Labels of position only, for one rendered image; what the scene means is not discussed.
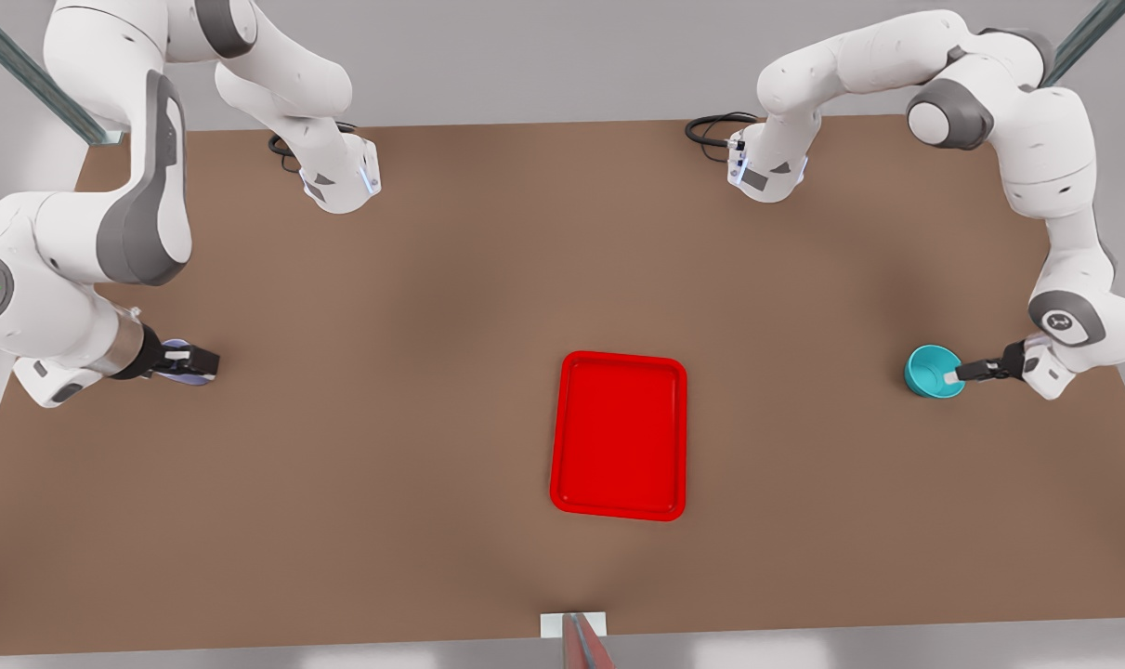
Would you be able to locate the silver frame post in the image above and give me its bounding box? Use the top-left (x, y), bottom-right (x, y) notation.
top-left (0, 0), bottom-right (124, 147)
top-left (1043, 0), bottom-right (1125, 90)
top-left (562, 611), bottom-right (616, 669)

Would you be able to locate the black cable loop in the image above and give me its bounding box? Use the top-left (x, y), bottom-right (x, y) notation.
top-left (685, 111), bottom-right (761, 164)
top-left (268, 121), bottom-right (360, 175)

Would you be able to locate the red tray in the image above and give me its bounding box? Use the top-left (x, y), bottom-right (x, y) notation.
top-left (549, 350), bottom-right (689, 523)

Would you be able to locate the teal bowl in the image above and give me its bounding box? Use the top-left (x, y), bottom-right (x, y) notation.
top-left (903, 345), bottom-right (968, 400)

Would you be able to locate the white post foot plate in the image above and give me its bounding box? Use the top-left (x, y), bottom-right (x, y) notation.
top-left (540, 612), bottom-right (610, 639)

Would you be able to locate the lavender cup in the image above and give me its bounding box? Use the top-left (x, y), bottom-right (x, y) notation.
top-left (156, 338), bottom-right (216, 387)

